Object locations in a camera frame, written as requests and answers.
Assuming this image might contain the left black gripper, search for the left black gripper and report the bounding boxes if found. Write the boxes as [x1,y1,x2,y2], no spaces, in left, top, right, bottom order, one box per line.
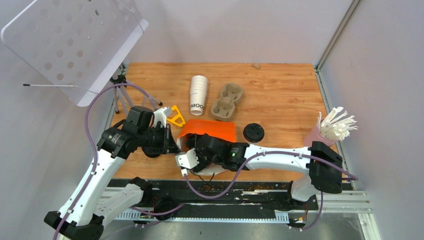
[138,123,182,155]

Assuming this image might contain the orange paper bag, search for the orange paper bag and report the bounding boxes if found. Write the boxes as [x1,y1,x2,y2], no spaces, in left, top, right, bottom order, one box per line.
[176,119,237,177]

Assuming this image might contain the black coffee cup lid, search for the black coffee cup lid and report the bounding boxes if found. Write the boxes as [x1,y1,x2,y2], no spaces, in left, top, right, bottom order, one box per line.
[242,123,265,143]

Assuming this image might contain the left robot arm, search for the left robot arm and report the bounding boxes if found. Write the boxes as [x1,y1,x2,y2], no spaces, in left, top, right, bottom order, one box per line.
[44,106,179,240]

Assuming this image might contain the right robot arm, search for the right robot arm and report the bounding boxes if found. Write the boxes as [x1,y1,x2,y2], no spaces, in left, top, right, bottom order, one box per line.
[175,134,343,209]

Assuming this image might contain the yellow plastic triangle holder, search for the yellow plastic triangle holder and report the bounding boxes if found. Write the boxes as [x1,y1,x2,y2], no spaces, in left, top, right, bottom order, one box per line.
[167,105,186,128]

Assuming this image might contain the stacked pulp cup carriers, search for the stacked pulp cup carriers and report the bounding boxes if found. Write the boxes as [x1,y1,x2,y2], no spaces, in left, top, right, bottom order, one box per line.
[211,83,244,122]

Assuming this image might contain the stack of white paper cups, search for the stack of white paper cups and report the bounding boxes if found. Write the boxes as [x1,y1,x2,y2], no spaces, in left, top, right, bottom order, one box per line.
[189,75,209,116]

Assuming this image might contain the white tripod stand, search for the white tripod stand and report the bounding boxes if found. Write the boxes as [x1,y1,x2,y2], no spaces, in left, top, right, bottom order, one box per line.
[109,73,163,116]

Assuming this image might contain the small brown wood block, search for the small brown wood block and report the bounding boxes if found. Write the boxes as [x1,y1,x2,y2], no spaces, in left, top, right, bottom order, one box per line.
[251,63,262,70]

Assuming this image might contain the pink cup of wrapped straws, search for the pink cup of wrapped straws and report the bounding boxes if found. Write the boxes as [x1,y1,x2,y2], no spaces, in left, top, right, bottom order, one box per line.
[303,106,359,147]

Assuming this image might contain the clear perforated acrylic panel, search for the clear perforated acrylic panel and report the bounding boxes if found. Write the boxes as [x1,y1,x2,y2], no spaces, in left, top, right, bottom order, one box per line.
[1,0,149,107]

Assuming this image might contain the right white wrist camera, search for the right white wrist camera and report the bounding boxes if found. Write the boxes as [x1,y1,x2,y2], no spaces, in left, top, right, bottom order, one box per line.
[175,148,200,177]

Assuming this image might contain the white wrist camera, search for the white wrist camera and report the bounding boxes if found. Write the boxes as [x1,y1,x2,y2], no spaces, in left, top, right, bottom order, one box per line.
[175,148,200,177]
[152,107,173,128]

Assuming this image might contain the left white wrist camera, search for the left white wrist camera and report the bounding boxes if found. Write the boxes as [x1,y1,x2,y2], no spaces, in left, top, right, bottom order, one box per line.
[152,107,173,128]

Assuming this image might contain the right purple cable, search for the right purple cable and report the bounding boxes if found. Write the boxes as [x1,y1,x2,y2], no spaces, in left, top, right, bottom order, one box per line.
[182,150,359,201]

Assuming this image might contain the purple cable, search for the purple cable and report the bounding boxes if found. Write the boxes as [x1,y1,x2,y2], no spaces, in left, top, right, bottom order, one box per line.
[182,150,359,201]
[52,82,160,240]

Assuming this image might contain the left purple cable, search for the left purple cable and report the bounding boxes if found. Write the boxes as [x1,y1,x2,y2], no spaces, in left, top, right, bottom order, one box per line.
[52,82,160,240]

